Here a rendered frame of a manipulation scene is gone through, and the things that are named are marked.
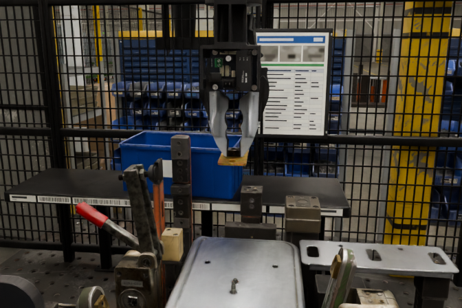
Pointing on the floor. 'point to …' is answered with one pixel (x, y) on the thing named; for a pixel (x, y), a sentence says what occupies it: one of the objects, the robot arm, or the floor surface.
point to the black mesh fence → (56, 121)
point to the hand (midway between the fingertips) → (234, 145)
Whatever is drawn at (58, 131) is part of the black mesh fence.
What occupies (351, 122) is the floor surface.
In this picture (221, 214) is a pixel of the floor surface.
